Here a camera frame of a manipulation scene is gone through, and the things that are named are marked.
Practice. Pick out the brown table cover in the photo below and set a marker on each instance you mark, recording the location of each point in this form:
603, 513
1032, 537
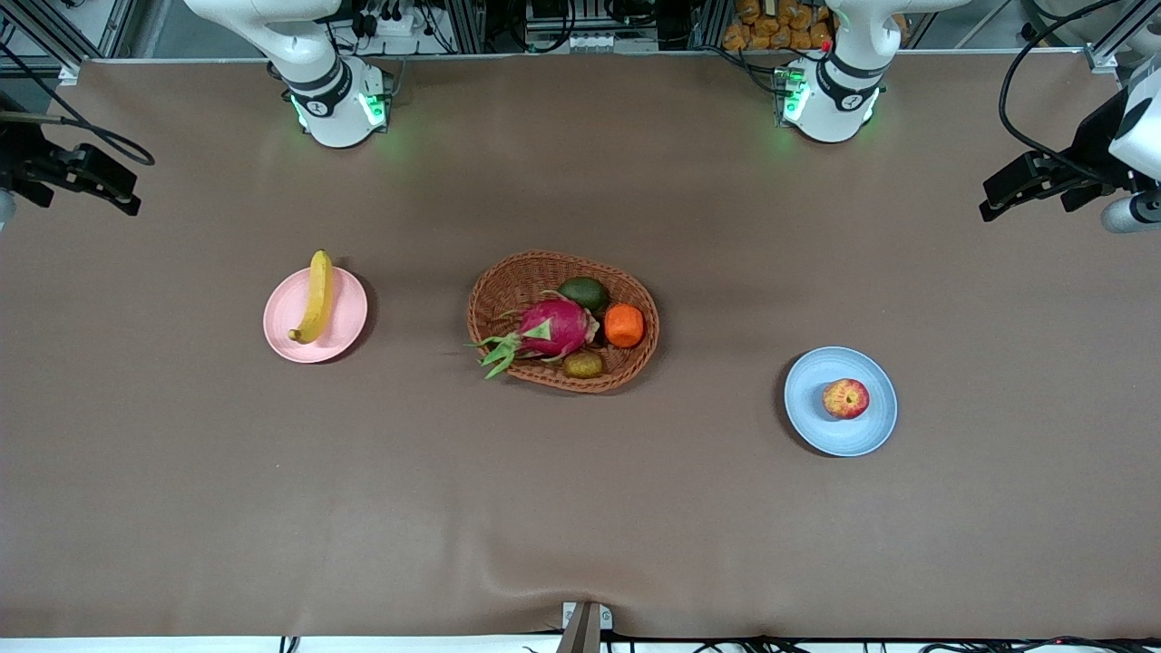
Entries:
580, 499

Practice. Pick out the pink dragon fruit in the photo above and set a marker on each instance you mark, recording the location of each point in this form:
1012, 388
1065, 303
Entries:
555, 328

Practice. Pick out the brown wicker basket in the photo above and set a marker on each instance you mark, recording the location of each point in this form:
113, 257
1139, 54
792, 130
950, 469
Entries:
635, 363

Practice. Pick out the metal table edge bracket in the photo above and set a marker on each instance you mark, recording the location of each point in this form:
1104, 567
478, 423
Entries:
585, 626

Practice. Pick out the white power strip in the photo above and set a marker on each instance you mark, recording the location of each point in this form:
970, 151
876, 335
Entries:
390, 23

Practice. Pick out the orange mandarin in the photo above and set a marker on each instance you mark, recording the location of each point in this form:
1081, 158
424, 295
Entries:
624, 326

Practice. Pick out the green avocado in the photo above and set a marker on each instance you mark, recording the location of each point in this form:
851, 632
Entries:
585, 293

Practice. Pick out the blue round plate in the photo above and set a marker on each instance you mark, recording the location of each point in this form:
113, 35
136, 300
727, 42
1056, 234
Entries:
816, 426

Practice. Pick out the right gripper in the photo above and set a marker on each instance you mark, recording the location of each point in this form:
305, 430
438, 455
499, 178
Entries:
18, 156

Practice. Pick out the red yellow apple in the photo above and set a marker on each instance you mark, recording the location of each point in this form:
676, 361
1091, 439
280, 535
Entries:
845, 399

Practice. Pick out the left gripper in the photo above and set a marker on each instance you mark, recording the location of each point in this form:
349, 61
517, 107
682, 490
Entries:
1086, 148

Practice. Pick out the yellow banana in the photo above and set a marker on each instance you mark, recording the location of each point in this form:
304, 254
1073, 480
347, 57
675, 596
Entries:
317, 299

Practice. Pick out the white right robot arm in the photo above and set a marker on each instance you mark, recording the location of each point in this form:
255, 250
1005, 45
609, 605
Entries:
331, 109

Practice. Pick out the bag of orange fruit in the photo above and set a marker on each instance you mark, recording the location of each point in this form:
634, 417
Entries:
771, 27

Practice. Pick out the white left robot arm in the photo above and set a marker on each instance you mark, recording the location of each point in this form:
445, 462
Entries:
830, 109

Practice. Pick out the brown kiwi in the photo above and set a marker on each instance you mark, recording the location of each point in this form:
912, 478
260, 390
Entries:
582, 365

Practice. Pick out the pink round plate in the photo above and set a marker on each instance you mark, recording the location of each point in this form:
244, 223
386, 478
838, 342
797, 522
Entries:
345, 317

